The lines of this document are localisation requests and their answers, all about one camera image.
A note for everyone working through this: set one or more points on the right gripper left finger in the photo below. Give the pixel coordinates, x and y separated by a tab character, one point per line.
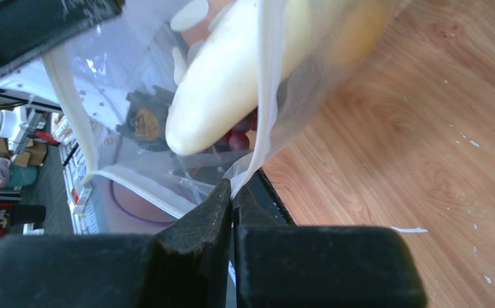
185	265

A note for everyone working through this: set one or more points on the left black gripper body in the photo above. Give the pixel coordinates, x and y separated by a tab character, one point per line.
30	28

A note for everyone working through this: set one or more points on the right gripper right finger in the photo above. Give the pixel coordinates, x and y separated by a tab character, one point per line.
280	264

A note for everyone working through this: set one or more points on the purple grape bunch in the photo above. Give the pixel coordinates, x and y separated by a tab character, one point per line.
237	138

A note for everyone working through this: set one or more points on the clear polka dot zip bag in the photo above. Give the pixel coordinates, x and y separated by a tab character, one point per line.
153	43

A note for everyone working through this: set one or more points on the white radish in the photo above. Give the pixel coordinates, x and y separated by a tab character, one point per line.
279	39

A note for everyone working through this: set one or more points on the small yellow fruit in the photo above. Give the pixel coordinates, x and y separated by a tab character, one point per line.
356	33

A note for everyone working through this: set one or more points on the background clutter shelves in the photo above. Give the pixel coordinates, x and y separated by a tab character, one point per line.
34	195

